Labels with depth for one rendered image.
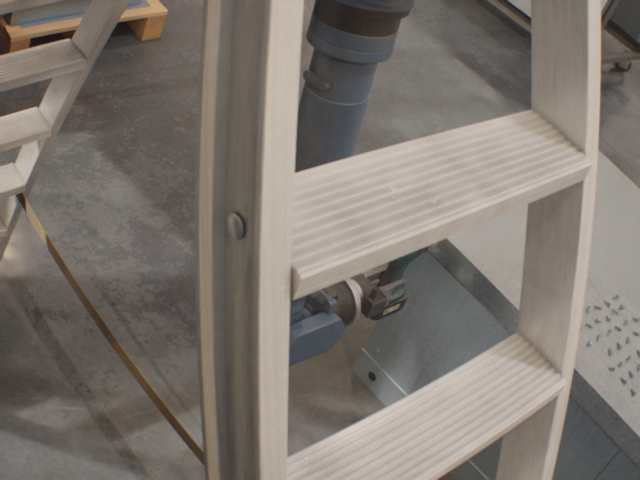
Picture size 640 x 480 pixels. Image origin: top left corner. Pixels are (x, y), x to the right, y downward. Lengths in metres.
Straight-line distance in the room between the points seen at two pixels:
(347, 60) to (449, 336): 1.09
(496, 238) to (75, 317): 1.24
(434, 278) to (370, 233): 1.93
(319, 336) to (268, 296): 1.56
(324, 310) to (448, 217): 1.50
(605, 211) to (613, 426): 0.88
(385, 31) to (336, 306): 0.72
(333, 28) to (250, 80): 1.11
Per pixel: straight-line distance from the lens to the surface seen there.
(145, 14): 4.03
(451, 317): 2.55
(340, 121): 1.78
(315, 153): 1.81
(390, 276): 2.35
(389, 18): 1.66
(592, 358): 2.34
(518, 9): 5.21
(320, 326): 2.10
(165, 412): 1.61
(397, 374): 2.77
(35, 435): 2.49
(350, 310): 2.21
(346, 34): 1.67
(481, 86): 4.66
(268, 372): 0.59
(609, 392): 2.29
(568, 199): 0.85
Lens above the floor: 2.05
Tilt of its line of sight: 38 degrees down
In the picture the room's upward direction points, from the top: 23 degrees clockwise
